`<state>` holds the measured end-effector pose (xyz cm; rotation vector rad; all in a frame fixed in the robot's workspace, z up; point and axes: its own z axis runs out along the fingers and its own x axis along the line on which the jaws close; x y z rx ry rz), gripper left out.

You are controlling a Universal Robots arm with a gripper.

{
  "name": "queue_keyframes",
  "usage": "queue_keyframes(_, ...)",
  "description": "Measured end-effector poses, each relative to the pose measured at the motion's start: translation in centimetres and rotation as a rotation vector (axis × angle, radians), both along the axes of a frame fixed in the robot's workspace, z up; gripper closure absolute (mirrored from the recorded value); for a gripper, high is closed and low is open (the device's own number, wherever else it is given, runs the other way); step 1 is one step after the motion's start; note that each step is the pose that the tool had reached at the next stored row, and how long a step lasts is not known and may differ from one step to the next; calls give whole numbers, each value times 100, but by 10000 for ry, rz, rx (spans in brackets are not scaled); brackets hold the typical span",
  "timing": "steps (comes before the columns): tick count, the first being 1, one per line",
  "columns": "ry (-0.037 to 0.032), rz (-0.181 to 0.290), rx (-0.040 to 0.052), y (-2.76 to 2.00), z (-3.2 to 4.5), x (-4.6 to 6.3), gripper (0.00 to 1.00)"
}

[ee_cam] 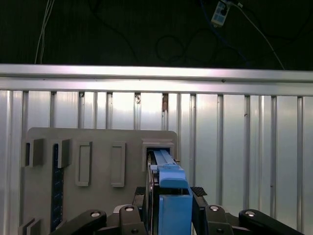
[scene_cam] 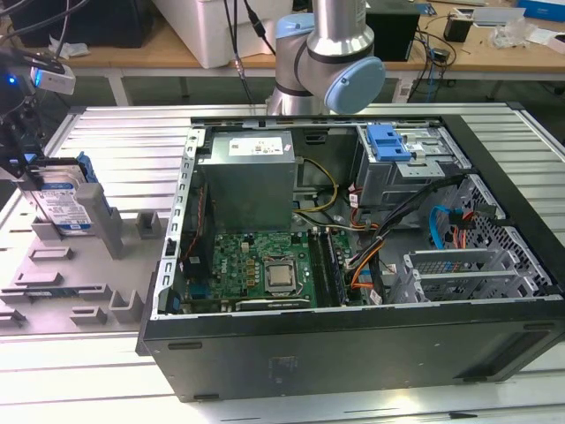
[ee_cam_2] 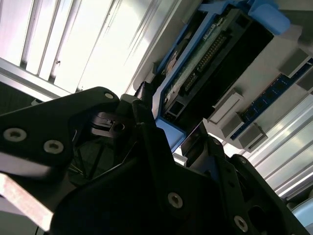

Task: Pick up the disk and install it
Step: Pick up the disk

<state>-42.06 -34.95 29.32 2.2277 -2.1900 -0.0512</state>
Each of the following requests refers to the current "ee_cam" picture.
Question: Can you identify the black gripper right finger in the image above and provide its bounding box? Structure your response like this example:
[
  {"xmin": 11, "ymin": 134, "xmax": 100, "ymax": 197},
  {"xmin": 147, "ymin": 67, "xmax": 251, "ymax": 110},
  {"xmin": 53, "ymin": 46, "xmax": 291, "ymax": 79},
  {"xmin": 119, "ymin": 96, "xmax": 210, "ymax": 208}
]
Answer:
[{"xmin": 192, "ymin": 186, "xmax": 304, "ymax": 235}]

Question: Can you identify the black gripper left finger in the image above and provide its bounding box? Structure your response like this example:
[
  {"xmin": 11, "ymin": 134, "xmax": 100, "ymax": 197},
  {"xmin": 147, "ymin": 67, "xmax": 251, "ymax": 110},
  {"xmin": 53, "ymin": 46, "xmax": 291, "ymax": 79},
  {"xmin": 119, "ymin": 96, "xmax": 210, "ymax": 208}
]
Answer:
[{"xmin": 50, "ymin": 186, "xmax": 147, "ymax": 235}]

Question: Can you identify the hard disk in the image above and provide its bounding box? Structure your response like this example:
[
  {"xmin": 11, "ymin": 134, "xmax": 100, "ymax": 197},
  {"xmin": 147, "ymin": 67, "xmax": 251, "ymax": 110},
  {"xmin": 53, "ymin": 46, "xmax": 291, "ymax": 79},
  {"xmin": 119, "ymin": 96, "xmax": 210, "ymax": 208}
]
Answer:
[{"xmin": 144, "ymin": 148, "xmax": 194, "ymax": 235}]

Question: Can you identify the RAM stick on rack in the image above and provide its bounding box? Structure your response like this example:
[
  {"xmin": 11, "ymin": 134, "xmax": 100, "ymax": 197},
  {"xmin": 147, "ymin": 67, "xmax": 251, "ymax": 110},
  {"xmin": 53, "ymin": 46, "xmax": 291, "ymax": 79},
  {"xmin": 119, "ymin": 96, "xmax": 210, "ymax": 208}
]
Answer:
[{"xmin": 51, "ymin": 143, "xmax": 65, "ymax": 232}]

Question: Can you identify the grey parts rack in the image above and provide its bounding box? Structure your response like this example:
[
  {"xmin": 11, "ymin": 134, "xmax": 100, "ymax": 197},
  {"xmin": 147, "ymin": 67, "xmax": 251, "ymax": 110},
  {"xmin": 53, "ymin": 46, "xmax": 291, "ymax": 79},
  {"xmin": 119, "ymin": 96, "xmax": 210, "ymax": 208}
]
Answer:
[{"xmin": 17, "ymin": 127, "xmax": 180, "ymax": 235}]

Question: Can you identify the white power strip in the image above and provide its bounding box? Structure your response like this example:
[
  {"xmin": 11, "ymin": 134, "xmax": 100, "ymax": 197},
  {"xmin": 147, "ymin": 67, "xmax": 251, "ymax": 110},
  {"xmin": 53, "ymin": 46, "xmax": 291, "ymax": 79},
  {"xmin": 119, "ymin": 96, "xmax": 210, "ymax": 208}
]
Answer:
[{"xmin": 210, "ymin": 0, "xmax": 230, "ymax": 27}]

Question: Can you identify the blue floor cable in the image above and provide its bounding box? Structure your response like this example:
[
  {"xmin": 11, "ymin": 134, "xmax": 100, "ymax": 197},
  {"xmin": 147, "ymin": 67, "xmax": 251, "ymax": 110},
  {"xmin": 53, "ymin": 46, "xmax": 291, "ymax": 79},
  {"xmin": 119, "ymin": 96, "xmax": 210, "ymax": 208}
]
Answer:
[{"xmin": 198, "ymin": 0, "xmax": 250, "ymax": 67}]

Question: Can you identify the white floor cable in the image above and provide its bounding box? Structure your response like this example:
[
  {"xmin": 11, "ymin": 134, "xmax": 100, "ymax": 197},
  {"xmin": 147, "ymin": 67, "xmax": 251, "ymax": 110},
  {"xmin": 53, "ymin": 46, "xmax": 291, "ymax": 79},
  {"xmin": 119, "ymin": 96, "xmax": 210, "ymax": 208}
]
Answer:
[{"xmin": 233, "ymin": 1, "xmax": 286, "ymax": 71}]

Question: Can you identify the thin white cable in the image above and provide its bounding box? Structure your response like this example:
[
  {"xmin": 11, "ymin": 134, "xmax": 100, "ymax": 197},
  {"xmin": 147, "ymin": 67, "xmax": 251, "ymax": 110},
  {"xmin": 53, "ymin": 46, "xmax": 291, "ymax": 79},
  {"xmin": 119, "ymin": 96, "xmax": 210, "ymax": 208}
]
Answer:
[{"xmin": 34, "ymin": 0, "xmax": 55, "ymax": 65}]

